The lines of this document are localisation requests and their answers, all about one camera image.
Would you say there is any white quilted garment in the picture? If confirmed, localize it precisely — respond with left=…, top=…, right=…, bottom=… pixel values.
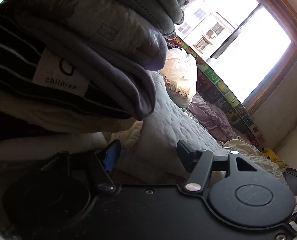
left=116, top=72, right=228, bottom=184

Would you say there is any cream satin quilt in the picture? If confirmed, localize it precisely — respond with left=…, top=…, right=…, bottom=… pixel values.
left=222, top=138, right=297, bottom=215

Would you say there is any purple crumpled sheet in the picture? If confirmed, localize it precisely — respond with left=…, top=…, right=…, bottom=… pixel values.
left=186, top=92, right=251, bottom=144

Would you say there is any yellow plush toy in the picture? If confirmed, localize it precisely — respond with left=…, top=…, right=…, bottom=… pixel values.
left=262, top=147, right=288, bottom=169

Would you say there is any colourful alphabet foam mat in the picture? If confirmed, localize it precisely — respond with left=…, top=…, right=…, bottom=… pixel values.
left=169, top=37, right=266, bottom=150

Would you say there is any white printed pillow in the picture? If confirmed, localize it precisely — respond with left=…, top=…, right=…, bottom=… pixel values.
left=159, top=48, right=197, bottom=108

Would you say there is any purple folded garment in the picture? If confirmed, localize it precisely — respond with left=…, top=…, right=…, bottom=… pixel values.
left=0, top=0, right=167, bottom=120

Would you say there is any dark striped folded garment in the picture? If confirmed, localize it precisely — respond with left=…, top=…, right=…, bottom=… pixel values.
left=0, top=22, right=131, bottom=119

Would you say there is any window with wooden frame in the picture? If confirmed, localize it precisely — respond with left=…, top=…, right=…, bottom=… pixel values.
left=174, top=0, right=297, bottom=114

